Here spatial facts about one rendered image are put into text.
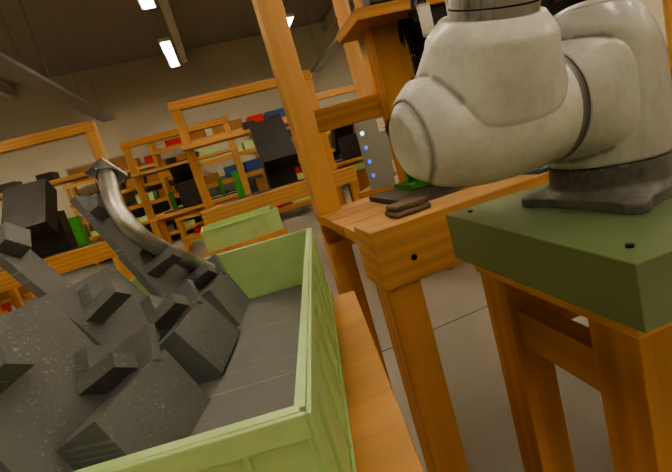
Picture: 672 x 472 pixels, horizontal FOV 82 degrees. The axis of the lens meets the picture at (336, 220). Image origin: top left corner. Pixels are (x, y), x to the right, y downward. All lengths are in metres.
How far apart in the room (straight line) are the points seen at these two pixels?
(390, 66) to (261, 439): 1.46
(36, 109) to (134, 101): 2.17
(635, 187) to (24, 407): 0.74
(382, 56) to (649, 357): 1.30
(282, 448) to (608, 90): 0.53
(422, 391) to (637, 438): 0.54
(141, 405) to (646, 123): 0.69
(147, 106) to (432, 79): 10.99
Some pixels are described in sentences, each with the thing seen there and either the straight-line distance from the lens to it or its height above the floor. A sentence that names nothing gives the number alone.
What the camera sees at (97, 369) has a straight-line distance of 0.51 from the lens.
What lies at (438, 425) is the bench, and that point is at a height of 0.36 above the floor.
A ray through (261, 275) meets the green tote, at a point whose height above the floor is 0.89.
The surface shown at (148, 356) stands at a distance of 0.53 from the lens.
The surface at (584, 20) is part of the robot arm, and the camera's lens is 0.64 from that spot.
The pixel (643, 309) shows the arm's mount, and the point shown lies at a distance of 0.49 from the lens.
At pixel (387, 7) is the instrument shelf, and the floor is 1.52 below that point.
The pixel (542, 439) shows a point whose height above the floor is 0.48.
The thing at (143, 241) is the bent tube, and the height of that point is 1.05.
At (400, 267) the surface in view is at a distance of 0.94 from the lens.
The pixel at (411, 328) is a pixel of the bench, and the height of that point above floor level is 0.64.
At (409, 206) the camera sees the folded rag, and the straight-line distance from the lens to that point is 0.97.
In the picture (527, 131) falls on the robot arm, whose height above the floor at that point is 1.06.
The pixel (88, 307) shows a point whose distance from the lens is 0.60.
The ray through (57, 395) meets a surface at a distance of 0.52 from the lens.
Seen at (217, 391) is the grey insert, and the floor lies 0.85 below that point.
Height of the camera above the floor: 1.11
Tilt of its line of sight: 10 degrees down
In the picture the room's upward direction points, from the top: 16 degrees counter-clockwise
